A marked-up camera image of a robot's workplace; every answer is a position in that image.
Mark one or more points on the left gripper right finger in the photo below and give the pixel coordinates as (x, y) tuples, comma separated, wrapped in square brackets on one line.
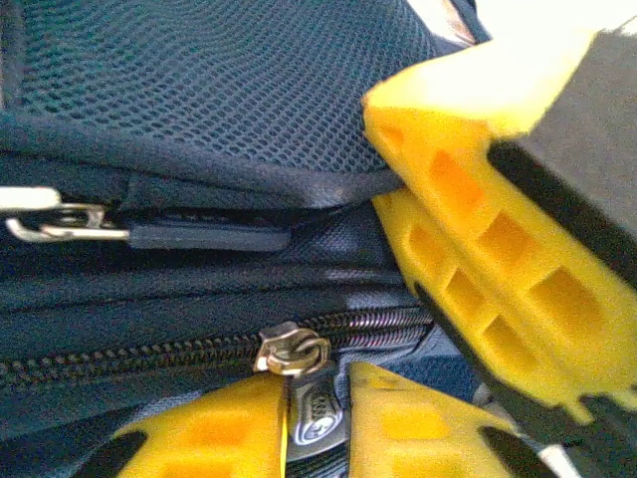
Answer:
[(413, 428)]

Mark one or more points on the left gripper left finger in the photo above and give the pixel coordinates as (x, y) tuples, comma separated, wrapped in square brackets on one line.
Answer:
[(214, 433)]

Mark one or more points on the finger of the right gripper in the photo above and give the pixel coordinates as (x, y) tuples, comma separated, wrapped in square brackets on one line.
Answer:
[(463, 294), (502, 234)]

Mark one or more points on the navy blue backpack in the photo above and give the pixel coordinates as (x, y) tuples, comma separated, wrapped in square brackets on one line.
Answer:
[(199, 124)]

